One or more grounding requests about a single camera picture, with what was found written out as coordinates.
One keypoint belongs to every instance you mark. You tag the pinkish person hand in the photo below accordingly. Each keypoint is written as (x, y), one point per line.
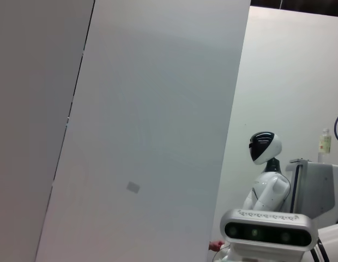
(216, 245)

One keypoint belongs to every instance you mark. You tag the white robot shoulder cover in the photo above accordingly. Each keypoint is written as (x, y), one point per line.
(332, 243)

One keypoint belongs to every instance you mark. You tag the small yellow-label bottle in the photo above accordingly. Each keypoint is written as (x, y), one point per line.
(325, 144)

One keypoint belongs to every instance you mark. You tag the white humanoid robot black face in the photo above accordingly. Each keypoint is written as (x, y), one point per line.
(270, 188)

